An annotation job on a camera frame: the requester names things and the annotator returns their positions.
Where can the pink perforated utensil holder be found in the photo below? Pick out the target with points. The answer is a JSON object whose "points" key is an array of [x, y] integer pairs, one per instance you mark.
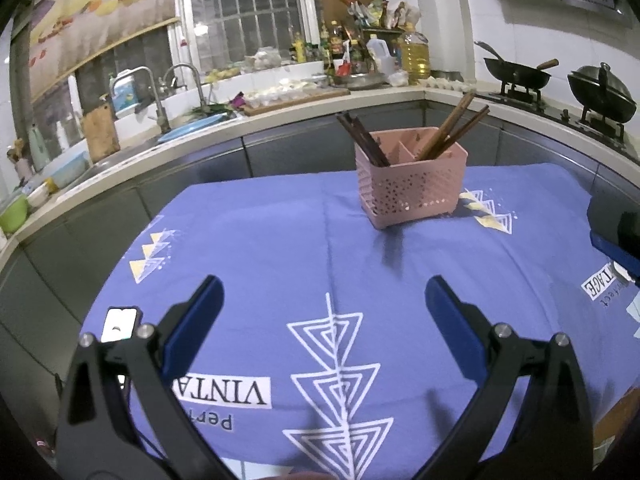
{"points": [[410, 190]]}

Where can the blue plate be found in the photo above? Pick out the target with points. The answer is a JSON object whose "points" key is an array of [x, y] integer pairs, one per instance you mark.
{"points": [[192, 127]]}

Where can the blue printed tablecloth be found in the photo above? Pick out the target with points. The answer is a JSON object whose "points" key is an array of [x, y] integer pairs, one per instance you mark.
{"points": [[280, 240]]}

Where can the yellow cooking oil bottle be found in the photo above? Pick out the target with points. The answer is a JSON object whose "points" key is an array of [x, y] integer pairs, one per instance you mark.
{"points": [[415, 57]]}

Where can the wooden cutting board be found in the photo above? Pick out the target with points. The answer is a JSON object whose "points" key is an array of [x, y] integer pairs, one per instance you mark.
{"points": [[100, 135]]}

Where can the barred window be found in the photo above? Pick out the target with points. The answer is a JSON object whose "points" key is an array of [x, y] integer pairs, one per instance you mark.
{"points": [[240, 10]]}

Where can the metal ladle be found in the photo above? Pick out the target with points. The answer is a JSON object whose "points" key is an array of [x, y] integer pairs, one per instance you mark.
{"points": [[487, 50]]}

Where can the white moulded tray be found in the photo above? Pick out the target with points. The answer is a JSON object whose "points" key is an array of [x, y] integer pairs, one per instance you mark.
{"points": [[447, 84]]}

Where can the green bowl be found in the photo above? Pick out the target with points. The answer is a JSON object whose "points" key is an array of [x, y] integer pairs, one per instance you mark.
{"points": [[12, 215]]}

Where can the white plastic bag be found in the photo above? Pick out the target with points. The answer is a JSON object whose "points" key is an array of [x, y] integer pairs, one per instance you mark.
{"points": [[399, 78]]}

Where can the light blue plastic container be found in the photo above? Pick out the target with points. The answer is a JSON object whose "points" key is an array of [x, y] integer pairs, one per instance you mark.
{"points": [[70, 170]]}

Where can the tall metal faucet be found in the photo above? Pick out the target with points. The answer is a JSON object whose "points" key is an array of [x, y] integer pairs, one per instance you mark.
{"points": [[200, 92], [159, 110]]}

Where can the green leafy vegetables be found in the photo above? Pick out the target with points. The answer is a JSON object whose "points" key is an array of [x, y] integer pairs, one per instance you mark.
{"points": [[210, 109]]}

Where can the metal dish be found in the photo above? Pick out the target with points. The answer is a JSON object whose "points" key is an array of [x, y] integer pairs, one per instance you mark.
{"points": [[360, 80]]}

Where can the blue label bottle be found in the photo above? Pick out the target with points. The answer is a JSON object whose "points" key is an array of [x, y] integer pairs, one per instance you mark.
{"points": [[124, 95]]}

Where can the white bottle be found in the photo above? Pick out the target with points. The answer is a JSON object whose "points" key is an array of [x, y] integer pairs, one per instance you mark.
{"points": [[62, 137]]}

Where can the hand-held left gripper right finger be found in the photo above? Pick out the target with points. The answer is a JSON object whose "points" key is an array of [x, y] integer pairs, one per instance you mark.
{"points": [[455, 330]]}

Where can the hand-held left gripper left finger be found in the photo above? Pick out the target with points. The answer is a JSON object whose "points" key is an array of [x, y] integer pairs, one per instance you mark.
{"points": [[197, 320]]}

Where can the long wooden board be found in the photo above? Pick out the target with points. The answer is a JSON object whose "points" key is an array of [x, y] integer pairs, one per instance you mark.
{"points": [[300, 103]]}

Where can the row of white bowls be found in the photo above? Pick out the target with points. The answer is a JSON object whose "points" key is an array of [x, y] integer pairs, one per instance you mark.
{"points": [[275, 94]]}

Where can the white plastic jug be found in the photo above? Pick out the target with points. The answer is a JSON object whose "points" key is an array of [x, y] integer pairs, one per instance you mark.
{"points": [[380, 55]]}

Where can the cluster of condiment bottles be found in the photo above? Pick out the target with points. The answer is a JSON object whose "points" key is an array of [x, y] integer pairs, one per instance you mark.
{"points": [[332, 50]]}

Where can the black lidded wok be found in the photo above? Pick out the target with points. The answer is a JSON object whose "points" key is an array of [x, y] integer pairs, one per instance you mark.
{"points": [[600, 92]]}

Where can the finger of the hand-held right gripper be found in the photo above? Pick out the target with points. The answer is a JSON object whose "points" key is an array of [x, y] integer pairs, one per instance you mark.
{"points": [[607, 215], [615, 255]]}

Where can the pale green soap bottle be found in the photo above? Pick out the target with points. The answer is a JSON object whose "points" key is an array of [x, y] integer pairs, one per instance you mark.
{"points": [[39, 150]]}

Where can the kitchen counter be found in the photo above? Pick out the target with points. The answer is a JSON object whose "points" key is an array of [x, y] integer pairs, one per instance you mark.
{"points": [[380, 94]]}

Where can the grey kitchen cabinets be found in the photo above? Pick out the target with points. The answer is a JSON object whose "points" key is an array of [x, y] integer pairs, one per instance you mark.
{"points": [[200, 165]]}

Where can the gas stove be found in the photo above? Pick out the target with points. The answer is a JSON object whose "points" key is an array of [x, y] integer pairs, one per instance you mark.
{"points": [[550, 105]]}

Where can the bunch of wooden chopsticks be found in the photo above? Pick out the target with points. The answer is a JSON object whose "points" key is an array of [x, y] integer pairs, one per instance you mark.
{"points": [[371, 146]]}

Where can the printed window blind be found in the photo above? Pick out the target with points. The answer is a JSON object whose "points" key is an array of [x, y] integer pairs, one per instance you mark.
{"points": [[100, 10]]}

